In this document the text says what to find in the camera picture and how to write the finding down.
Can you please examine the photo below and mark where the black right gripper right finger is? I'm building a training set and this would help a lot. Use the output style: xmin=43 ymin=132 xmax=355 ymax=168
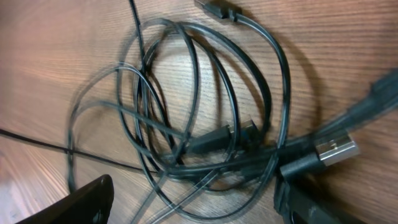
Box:
xmin=274 ymin=179 xmax=365 ymax=224

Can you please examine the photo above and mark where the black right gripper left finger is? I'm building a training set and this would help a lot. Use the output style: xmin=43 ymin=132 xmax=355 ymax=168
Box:
xmin=18 ymin=174 xmax=114 ymax=224

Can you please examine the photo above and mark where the thin black micro USB cable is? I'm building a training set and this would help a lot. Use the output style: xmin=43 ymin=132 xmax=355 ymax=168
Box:
xmin=0 ymin=0 xmax=259 ymax=224

